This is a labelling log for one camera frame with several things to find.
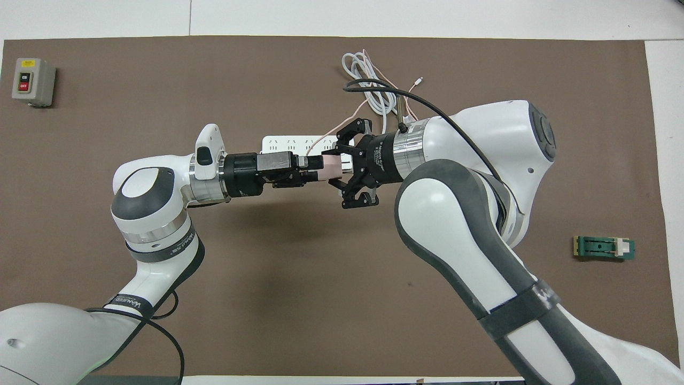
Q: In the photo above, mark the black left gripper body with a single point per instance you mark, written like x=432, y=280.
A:
x=275, y=163

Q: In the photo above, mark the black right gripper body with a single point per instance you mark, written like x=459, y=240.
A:
x=379, y=158

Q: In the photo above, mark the pink charger adapter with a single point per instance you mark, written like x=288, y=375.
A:
x=332, y=167

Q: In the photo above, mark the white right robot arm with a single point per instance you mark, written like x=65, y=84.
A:
x=481, y=139

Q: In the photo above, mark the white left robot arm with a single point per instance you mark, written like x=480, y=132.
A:
x=149, y=182

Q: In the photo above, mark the white power strip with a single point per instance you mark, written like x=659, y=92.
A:
x=288, y=143

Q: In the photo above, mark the brown table mat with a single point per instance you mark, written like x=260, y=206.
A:
x=320, y=294

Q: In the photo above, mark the green circuit board module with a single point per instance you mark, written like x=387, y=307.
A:
x=601, y=248

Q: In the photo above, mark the grey on off switch box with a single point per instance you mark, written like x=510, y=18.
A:
x=33, y=81

